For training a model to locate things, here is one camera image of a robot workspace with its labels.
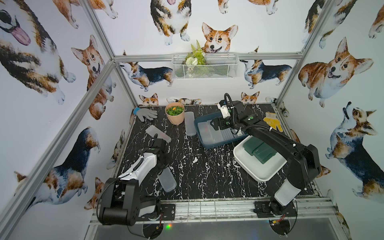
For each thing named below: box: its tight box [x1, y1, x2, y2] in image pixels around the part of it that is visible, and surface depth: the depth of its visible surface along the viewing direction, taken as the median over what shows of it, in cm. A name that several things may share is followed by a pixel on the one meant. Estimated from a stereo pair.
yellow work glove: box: [263, 112, 283, 132], surface depth 112 cm
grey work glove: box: [133, 107, 158, 122], surface depth 116 cm
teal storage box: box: [194, 111, 249, 149], surface depth 102 cm
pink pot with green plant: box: [165, 102, 185, 125], surface depth 105 cm
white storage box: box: [233, 135, 288, 181], surface depth 92 cm
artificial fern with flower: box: [185, 39, 207, 66], surface depth 85 cm
